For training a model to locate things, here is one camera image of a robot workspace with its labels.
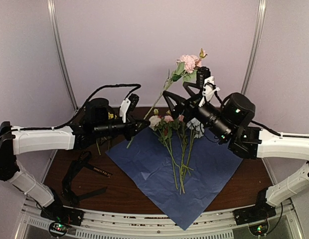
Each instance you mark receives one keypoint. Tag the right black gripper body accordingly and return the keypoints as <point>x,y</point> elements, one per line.
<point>191,103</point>

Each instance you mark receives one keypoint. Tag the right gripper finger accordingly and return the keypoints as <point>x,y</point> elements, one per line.
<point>194,91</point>
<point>175,103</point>

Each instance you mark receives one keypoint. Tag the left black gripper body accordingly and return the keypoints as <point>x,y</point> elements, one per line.
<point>128,132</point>

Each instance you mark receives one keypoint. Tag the white rose stem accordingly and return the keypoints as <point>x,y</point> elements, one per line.
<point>163,127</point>

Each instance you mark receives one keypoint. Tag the yellow flower bunch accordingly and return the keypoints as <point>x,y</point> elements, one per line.
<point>111,118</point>

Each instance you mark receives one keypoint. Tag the light blue flower stem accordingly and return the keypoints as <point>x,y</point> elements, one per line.
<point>196,131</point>

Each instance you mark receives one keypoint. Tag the large pink peony stem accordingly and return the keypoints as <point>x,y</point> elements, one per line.
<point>186,69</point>

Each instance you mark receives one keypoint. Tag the pink rose stem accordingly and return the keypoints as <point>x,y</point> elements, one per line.
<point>180,148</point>

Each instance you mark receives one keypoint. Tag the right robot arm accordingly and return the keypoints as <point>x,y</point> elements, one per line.
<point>230,125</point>

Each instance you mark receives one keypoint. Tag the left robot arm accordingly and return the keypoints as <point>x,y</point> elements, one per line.
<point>100,124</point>

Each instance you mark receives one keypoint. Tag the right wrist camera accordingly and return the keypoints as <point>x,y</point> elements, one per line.
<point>206,84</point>

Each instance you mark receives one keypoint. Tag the aluminium front rail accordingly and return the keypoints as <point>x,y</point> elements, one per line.
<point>209,225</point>

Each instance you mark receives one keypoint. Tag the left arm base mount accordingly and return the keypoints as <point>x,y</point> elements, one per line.
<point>62,219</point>

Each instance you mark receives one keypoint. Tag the right aluminium frame post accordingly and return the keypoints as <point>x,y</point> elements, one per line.
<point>259,26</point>

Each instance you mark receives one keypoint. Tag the aluminium frame post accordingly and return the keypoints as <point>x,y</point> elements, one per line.
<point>60,54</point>
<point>259,26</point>

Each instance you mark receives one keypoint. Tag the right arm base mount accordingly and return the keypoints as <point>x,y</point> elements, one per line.
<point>256,218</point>

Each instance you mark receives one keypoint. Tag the left aluminium frame post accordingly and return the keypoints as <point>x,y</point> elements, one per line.
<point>60,54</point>

